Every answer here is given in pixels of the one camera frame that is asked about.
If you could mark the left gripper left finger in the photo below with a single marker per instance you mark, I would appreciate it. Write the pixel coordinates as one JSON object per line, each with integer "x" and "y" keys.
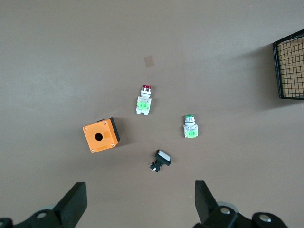
{"x": 71, "y": 204}

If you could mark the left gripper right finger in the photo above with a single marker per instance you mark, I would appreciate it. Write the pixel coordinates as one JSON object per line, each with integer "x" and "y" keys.
{"x": 206, "y": 206}

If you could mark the red push button switch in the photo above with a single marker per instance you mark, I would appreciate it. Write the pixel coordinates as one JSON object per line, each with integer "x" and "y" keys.
{"x": 143, "y": 104}

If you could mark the small translucent tape patch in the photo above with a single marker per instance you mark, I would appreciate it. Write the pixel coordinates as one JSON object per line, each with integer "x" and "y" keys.
{"x": 149, "y": 61}

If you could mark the black white rectangular switch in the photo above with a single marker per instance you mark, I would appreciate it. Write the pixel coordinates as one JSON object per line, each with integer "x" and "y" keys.
{"x": 162, "y": 156}

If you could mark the green push button switch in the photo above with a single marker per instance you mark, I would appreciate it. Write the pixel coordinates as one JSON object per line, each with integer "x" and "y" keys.
{"x": 190, "y": 129}

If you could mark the orange push button enclosure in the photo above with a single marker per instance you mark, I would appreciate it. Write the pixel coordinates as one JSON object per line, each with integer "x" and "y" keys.
{"x": 104, "y": 128}

